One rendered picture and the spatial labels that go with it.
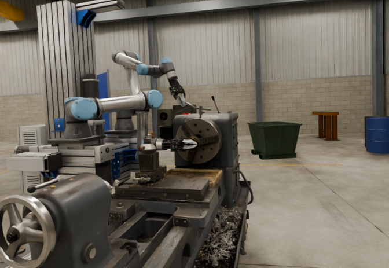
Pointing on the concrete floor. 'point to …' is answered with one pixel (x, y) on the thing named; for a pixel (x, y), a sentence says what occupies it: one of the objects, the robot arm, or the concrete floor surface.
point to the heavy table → (331, 126)
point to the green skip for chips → (274, 139)
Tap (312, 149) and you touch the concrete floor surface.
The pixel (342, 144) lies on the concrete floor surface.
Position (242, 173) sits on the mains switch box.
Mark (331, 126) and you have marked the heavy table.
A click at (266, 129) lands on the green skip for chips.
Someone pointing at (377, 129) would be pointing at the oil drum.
